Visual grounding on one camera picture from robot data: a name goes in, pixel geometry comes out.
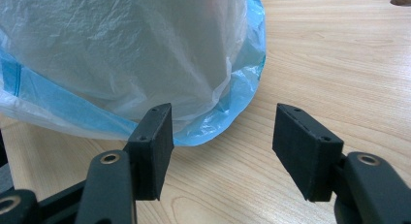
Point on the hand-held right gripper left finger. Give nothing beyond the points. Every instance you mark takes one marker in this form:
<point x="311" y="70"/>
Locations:
<point x="151" y="153"/>

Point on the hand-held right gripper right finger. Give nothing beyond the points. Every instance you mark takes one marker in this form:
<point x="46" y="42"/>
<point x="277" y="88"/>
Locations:
<point x="307" y="153"/>

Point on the white plastic bag blue band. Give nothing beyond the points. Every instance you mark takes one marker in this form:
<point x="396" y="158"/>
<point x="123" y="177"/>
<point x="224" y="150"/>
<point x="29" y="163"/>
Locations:
<point x="129" y="49"/>

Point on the dark round table grommet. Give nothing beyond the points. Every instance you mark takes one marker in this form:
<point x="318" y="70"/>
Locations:
<point x="402" y="0"/>

